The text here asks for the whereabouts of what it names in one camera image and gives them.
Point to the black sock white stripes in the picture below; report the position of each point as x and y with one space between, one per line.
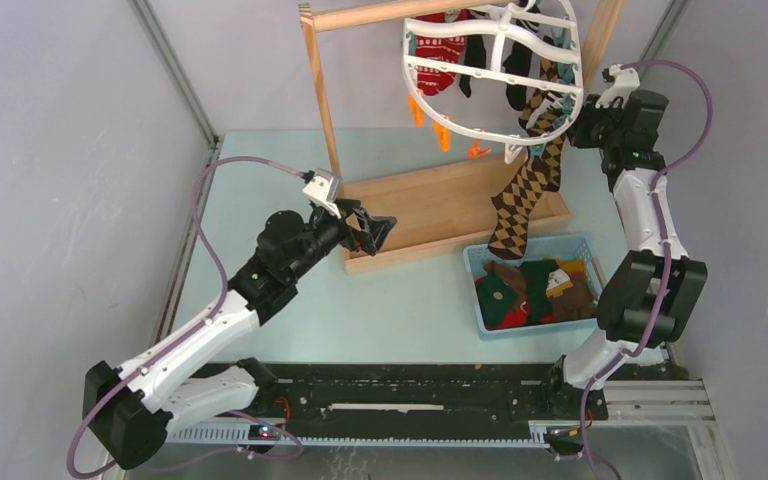
475 57

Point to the light blue plastic basket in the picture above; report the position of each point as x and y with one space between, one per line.
567 247

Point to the wooden hanger stand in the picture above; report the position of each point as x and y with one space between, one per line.
441 209

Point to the red patterned sock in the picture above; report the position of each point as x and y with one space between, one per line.
430 81

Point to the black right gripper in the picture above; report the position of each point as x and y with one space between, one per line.
579 134

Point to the white oval clip hanger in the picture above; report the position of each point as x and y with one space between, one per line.
554 38

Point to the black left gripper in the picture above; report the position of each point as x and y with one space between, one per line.
376 226

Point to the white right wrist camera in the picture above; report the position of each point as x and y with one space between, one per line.
621 82

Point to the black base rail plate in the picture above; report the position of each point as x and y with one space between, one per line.
422 402

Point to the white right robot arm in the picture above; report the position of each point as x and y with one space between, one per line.
649 299

